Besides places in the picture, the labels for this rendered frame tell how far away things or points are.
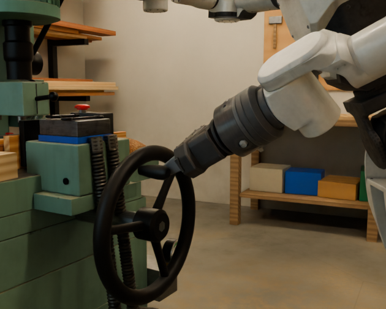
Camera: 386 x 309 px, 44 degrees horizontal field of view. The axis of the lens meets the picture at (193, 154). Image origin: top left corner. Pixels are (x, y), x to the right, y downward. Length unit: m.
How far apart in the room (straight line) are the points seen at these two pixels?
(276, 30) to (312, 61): 3.59
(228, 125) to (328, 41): 0.18
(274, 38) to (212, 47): 0.58
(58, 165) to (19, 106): 0.21
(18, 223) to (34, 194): 0.06
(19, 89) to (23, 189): 0.23
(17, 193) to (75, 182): 0.10
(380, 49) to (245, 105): 0.19
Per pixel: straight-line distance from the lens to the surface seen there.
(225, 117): 0.70
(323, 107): 0.69
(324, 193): 3.75
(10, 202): 0.88
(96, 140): 0.85
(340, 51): 0.64
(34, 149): 0.92
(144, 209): 0.88
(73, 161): 0.85
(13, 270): 0.91
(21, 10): 1.02
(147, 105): 4.73
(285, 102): 0.67
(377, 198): 1.18
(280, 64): 0.66
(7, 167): 0.88
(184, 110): 4.55
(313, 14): 0.96
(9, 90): 1.06
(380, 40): 0.63
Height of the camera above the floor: 1.05
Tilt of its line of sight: 8 degrees down
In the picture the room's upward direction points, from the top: straight up
